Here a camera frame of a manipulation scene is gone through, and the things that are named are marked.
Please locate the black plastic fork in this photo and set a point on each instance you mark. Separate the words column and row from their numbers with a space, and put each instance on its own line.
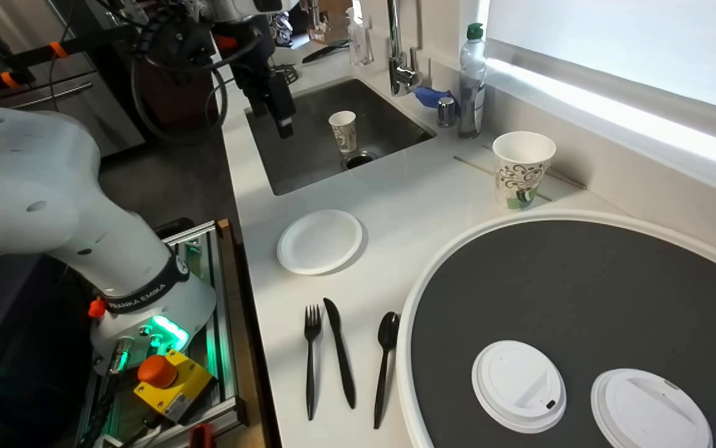
column 312, row 357

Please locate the black sink drain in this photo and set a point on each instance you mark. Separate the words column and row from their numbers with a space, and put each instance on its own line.
column 358, row 159

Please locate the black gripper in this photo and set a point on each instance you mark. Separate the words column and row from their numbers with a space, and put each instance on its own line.
column 270, row 77

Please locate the white cup lid sip hole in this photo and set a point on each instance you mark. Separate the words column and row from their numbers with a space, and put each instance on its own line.
column 518, row 386

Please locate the black plastic spoon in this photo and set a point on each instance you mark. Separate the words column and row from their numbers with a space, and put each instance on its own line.
column 385, row 332

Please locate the clear bottle green cap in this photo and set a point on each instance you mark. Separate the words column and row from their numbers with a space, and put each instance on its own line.
column 470, row 83

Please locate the stainless steel appliance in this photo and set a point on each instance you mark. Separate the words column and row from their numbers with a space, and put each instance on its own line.
column 68, row 102

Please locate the yellow emergency stop box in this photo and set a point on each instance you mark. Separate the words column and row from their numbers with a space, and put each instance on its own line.
column 167, row 381

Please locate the white cup lid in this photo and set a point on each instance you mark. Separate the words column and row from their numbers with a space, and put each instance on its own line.
column 646, row 411

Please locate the chrome sink faucet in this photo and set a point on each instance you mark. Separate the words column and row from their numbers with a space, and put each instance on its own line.
column 403, row 70

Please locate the stainless steel sink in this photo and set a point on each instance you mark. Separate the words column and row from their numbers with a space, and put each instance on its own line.
column 310, row 158

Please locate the small metal can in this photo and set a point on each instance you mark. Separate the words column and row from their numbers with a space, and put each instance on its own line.
column 446, row 113

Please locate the metal robot stand frame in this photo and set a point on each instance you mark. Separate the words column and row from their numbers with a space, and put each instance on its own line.
column 210, row 250

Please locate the white round plate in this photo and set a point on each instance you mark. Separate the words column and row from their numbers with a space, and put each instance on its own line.
column 319, row 243

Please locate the round black tray white rim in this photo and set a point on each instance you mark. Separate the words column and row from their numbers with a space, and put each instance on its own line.
column 589, row 300

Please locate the white printed paper cup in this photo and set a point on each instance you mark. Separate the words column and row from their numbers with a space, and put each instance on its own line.
column 344, row 127
column 523, row 166

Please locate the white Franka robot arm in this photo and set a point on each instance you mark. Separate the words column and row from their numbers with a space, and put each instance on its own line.
column 36, row 189

